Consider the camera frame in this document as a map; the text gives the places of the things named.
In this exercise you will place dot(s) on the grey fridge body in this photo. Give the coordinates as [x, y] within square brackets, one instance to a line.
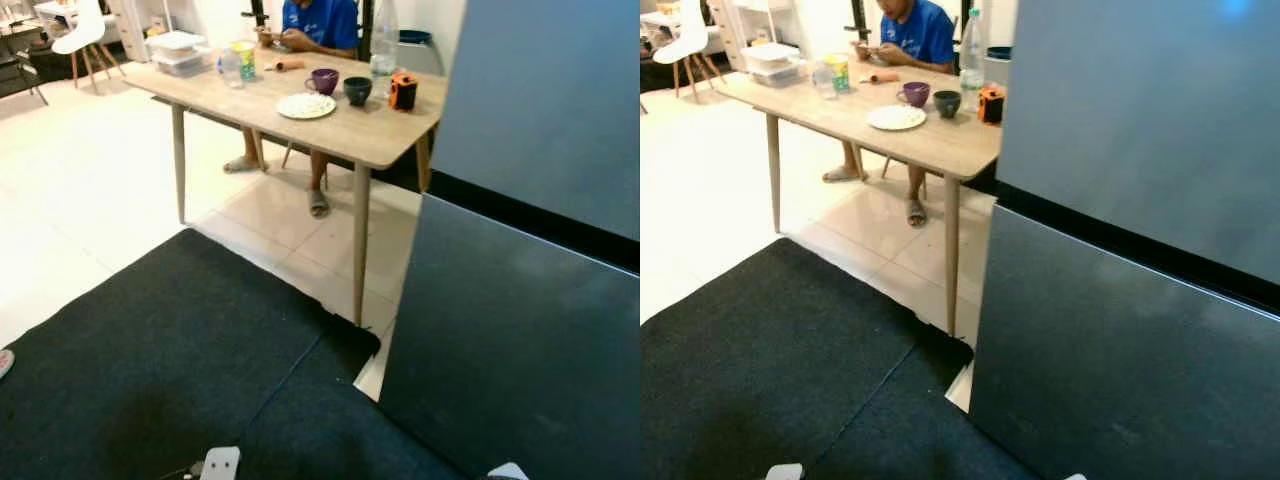
[1120, 240]
[520, 214]

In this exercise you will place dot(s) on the grey fridge freezer door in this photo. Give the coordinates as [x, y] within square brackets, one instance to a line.
[1140, 120]
[550, 100]

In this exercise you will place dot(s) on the grey fridge main door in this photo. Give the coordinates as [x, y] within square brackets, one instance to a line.
[1120, 380]
[510, 350]

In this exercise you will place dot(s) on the white shell chair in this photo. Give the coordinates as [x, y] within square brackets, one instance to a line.
[685, 40]
[85, 30]

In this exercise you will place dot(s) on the clear plastic lidded container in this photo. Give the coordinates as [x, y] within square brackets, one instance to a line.
[770, 52]
[182, 64]
[175, 42]
[775, 75]

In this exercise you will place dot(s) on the white shelf unit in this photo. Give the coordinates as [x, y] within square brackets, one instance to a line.
[125, 25]
[725, 30]

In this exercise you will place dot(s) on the clear drinking glass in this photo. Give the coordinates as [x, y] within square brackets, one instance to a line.
[822, 80]
[229, 70]

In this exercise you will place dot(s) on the yellow green printed cup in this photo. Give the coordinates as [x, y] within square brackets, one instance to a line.
[244, 60]
[838, 72]

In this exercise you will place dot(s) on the light wooden table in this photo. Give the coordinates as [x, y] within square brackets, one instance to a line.
[900, 145]
[330, 135]

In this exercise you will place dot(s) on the white plate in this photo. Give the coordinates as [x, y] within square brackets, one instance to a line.
[896, 118]
[305, 106]

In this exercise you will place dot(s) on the small brown roll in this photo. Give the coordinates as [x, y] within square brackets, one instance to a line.
[290, 65]
[884, 76]

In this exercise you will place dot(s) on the dark blue bowl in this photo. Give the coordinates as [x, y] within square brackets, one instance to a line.
[999, 52]
[415, 37]

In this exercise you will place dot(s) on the purple mug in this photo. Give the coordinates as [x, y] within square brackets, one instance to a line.
[915, 94]
[323, 80]

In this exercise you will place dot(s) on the dark green cup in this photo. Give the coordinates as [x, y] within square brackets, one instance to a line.
[357, 90]
[947, 103]

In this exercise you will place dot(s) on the tall clear plastic bottle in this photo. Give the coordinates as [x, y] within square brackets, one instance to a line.
[384, 40]
[972, 50]

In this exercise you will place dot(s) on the person in blue shirt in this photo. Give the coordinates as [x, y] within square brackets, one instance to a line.
[320, 22]
[915, 35]

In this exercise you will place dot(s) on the black metal chair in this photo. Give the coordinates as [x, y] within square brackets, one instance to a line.
[20, 60]

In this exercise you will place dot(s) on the pink slipper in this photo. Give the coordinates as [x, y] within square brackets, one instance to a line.
[4, 363]

